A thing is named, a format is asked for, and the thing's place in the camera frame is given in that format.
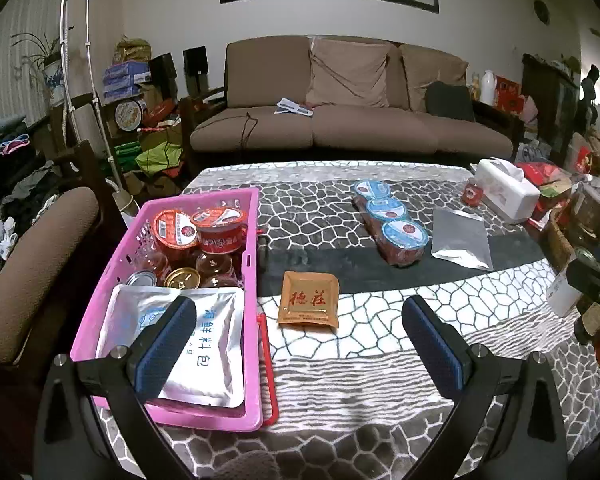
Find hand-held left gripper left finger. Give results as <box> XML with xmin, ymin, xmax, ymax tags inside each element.
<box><xmin>32</xmin><ymin>295</ymin><xmax>198</xmax><ymax>480</ymax></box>

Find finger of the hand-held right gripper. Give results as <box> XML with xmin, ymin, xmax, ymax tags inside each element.
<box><xmin>566</xmin><ymin>247</ymin><xmax>600</xmax><ymax>321</ymax></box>

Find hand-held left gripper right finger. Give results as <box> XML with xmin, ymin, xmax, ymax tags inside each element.
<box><xmin>401</xmin><ymin>296</ymin><xmax>571</xmax><ymax>480</ymax></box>

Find silver foil pouch blue print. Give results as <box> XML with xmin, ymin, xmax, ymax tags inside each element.
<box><xmin>431</xmin><ymin>208</ymin><xmax>494</xmax><ymax>272</ymax></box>
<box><xmin>96</xmin><ymin>284</ymin><xmax>246</xmax><ymax>408</ymax></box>

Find pink plastic basket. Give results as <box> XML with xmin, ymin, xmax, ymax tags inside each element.
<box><xmin>75</xmin><ymin>187</ymin><xmax>281</xmax><ymax>433</ymax></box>

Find white cup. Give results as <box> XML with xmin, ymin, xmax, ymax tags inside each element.
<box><xmin>547</xmin><ymin>267</ymin><xmax>581</xmax><ymax>317</ymax></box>

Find wicker basket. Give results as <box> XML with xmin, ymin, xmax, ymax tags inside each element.
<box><xmin>545</xmin><ymin>205</ymin><xmax>581</xmax><ymax>271</ymax></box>

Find silver tin can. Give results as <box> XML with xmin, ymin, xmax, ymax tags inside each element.
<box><xmin>126</xmin><ymin>269</ymin><xmax>159</xmax><ymax>288</ymax></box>

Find gold-lid tin can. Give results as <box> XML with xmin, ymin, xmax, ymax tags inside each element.
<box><xmin>163</xmin><ymin>266</ymin><xmax>202</xmax><ymax>289</ymax></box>

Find clear-lid red jar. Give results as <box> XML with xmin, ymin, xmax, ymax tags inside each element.
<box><xmin>195</xmin><ymin>251</ymin><xmax>233</xmax><ymax>286</ymax></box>
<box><xmin>140</xmin><ymin>252</ymin><xmax>172</xmax><ymax>276</ymax></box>

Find grey white patterned tablecloth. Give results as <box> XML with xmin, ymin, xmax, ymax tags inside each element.
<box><xmin>95</xmin><ymin>160</ymin><xmax>600</xmax><ymax>480</ymax></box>

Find white tissue box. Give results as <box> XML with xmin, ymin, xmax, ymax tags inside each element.
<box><xmin>472</xmin><ymin>157</ymin><xmax>542</xmax><ymax>223</ymax></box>

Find red-lid cup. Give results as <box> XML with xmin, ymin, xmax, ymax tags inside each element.
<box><xmin>191</xmin><ymin>207</ymin><xmax>246</xmax><ymax>256</ymax></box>
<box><xmin>151</xmin><ymin>208</ymin><xmax>201</xmax><ymax>263</ymax></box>

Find wrapped pack of blue-lid cups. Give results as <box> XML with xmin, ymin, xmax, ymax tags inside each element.
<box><xmin>352</xmin><ymin>179</ymin><xmax>429</xmax><ymax>267</ymax></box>

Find orange sauce packet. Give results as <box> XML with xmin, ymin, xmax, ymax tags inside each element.
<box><xmin>277</xmin><ymin>271</ymin><xmax>340</xmax><ymax>327</ymax></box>

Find brown armchair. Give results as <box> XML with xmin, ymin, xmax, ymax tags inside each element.
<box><xmin>0</xmin><ymin>142</ymin><xmax>101</xmax><ymax>376</ymax></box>

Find dark wooden cabinet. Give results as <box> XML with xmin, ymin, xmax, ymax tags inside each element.
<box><xmin>522</xmin><ymin>52</ymin><xmax>581</xmax><ymax>153</ymax></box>

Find green bag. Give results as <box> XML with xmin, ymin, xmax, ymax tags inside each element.
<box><xmin>135</xmin><ymin>142</ymin><xmax>183</xmax><ymax>176</ymax></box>

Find red gift box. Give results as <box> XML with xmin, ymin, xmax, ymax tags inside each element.
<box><xmin>495</xmin><ymin>76</ymin><xmax>523</xmax><ymax>111</ymax></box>

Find white bottle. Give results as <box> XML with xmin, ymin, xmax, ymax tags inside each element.
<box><xmin>479</xmin><ymin>69</ymin><xmax>498</xmax><ymax>106</ymax></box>

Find pile of clothes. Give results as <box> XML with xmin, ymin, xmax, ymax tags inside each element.
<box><xmin>0</xmin><ymin>115</ymin><xmax>63</xmax><ymax>261</ymax></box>

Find dark cushion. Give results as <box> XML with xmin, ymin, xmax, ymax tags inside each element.
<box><xmin>425</xmin><ymin>81</ymin><xmax>476</xmax><ymax>122</ymax></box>

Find round cookie tin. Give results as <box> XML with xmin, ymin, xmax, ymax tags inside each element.
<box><xmin>114</xmin><ymin>99</ymin><xmax>148</xmax><ymax>132</ymax></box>

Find brown sofa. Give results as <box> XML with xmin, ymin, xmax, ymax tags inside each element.
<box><xmin>180</xmin><ymin>37</ymin><xmax>526</xmax><ymax>166</ymax></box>

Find brown sofa cushion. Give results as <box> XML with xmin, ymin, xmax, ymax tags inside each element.
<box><xmin>306</xmin><ymin>39</ymin><xmax>391</xmax><ymax>108</ymax></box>
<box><xmin>399</xmin><ymin>44</ymin><xmax>468</xmax><ymax>111</ymax></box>

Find stack of blue boxes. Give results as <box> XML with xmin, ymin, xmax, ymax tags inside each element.
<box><xmin>101</xmin><ymin>60</ymin><xmax>153</xmax><ymax>101</ymax></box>

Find papers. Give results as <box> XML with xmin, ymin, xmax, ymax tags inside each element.
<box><xmin>275</xmin><ymin>98</ymin><xmax>315</xmax><ymax>117</ymax></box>

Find black speaker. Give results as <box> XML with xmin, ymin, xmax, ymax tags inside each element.
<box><xmin>182</xmin><ymin>46</ymin><xmax>208</xmax><ymax>73</ymax></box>
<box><xmin>150</xmin><ymin>54</ymin><xmax>178</xmax><ymax>101</ymax></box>

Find potted plant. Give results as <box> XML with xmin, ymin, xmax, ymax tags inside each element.
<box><xmin>11</xmin><ymin>32</ymin><xmax>66</xmax><ymax>106</ymax></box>

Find white garment steamer stand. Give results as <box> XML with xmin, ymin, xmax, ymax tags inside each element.
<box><xmin>59</xmin><ymin>0</ymin><xmax>131</xmax><ymax>211</ymax></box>

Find dark cord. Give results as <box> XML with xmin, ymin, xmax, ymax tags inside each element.
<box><xmin>240</xmin><ymin>110</ymin><xmax>259</xmax><ymax>148</ymax></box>

